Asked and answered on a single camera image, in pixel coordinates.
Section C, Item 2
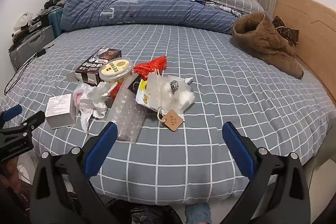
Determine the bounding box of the clear bubble wrap sheet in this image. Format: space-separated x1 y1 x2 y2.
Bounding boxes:
104 77 146 143

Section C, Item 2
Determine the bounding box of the orange red wrapper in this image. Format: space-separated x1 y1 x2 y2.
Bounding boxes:
110 82 123 100

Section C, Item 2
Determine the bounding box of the bed with grey checked sheet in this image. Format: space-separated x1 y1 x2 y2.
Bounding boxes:
0 22 336 206

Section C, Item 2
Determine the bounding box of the person's left hand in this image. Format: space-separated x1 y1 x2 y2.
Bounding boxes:
0 158 23 195

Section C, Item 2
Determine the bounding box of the brown patterned garment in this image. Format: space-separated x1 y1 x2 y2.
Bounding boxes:
272 17 300 46

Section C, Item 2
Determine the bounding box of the wooden headboard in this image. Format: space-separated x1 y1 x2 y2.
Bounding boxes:
273 0 336 119

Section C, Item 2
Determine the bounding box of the white round appliance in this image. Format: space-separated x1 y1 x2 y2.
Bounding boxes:
13 12 33 30

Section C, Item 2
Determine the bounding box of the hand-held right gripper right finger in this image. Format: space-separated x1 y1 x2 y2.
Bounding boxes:
222 122 311 224

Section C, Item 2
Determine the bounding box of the grey suitcase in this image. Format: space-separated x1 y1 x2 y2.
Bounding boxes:
9 25 55 69

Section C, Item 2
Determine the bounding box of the small white box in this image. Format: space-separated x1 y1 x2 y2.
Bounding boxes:
45 93 76 129

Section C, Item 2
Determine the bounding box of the red plastic bag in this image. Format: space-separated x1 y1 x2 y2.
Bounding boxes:
133 56 167 77

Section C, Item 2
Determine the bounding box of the blue knitted slipper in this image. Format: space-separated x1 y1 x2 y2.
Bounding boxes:
185 202 212 224

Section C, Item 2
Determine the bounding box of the yellow lid plastic container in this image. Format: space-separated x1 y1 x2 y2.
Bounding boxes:
99 57 132 83

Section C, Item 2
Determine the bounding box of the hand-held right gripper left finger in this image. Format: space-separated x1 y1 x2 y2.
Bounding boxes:
30 122 118 224

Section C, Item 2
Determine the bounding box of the brown fleece jacket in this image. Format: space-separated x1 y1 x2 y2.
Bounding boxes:
231 12 305 80

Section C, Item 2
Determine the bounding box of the white drawstring pouch with tag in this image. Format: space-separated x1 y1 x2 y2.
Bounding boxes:
146 73 196 132

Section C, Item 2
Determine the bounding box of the black charger cable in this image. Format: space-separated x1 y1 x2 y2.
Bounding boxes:
4 44 54 95

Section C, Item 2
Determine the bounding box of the black snack packet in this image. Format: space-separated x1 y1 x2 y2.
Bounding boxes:
129 76 160 110

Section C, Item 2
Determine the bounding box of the black device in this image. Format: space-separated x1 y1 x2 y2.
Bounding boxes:
43 0 62 9

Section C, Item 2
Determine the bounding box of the dark brown printed carton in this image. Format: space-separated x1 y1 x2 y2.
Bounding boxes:
75 48 122 86

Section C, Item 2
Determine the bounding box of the teal crate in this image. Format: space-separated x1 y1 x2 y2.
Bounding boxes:
48 7 65 38

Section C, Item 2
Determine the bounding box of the clear plastic bag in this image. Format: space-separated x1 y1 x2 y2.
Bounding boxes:
73 81 118 134

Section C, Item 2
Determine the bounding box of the bin with black bag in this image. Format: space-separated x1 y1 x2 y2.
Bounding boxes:
105 198 184 224

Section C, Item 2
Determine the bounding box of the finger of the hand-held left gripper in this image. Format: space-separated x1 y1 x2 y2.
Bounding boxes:
0 111 46 138
0 105 23 125

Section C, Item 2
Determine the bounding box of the blue striped quilt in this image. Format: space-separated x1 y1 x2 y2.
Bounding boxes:
61 0 247 35

